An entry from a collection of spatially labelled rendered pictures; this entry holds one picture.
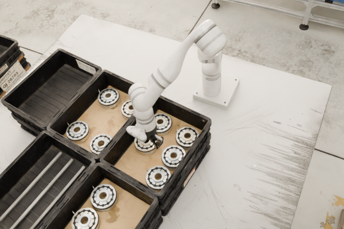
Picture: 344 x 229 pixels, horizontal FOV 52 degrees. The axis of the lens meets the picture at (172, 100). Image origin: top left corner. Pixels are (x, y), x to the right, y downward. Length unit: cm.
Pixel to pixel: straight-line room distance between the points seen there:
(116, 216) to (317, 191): 141
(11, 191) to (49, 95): 51
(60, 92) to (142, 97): 73
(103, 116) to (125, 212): 48
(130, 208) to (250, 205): 50
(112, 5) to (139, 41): 153
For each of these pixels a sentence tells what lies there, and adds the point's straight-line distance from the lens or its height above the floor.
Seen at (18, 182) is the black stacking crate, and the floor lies 83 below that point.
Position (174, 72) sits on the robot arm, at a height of 128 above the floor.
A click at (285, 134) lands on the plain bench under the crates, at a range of 177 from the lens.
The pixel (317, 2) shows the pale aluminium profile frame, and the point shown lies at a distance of 320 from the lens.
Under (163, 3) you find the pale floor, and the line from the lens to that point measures 359.
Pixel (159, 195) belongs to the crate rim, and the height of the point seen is 93.
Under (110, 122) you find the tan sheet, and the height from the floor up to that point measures 83.
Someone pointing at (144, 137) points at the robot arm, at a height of 104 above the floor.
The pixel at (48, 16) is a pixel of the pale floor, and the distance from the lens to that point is 378.
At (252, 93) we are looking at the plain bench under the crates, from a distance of 188.
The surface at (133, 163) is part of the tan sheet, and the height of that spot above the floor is 83.
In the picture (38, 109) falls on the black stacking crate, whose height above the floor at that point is 83.
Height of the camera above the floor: 217
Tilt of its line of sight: 52 degrees down
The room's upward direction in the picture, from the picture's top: 7 degrees counter-clockwise
